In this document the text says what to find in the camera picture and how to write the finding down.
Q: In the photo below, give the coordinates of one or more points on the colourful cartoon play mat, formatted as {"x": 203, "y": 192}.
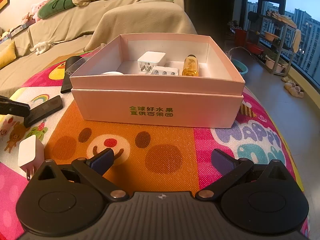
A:
{"x": 151, "y": 158}

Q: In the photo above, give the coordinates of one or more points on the white charger block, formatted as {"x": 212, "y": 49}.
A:
{"x": 151, "y": 59}

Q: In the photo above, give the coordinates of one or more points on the black rectangular box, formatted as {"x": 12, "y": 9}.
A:
{"x": 43, "y": 110}

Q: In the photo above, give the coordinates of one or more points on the metal storage rack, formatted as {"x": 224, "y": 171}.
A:
{"x": 273, "y": 33}

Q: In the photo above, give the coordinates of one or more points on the yellow cushion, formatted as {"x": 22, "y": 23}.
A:
{"x": 8, "y": 55}

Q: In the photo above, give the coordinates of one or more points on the beige covered sofa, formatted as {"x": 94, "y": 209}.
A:
{"x": 86, "y": 28}

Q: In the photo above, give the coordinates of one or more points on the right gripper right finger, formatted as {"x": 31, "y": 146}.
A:
{"x": 232, "y": 171}

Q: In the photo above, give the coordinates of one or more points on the white cube charger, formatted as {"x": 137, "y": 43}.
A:
{"x": 30, "y": 155}

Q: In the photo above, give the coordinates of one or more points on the pink cardboard box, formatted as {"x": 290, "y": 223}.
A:
{"x": 210, "y": 100}

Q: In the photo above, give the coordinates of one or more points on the pink plush toy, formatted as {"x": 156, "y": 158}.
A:
{"x": 34, "y": 13}

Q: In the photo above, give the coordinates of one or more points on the teal plastic basin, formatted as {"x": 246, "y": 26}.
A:
{"x": 242, "y": 68}

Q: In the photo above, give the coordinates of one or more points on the amber liquid bottle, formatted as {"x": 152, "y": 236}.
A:
{"x": 190, "y": 66}

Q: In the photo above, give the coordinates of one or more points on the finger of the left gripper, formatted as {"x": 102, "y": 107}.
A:
{"x": 8, "y": 106}

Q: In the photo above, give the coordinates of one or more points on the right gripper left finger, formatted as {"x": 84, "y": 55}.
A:
{"x": 91, "y": 171}

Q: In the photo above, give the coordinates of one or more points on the white plush toy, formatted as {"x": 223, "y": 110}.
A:
{"x": 41, "y": 47}

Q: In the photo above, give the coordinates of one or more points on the beige slippers pair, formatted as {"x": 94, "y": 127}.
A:
{"x": 294, "y": 89}

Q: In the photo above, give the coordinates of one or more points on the green plush toy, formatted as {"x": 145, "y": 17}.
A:
{"x": 53, "y": 7}

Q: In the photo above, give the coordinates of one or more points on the red bucket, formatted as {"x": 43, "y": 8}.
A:
{"x": 240, "y": 37}

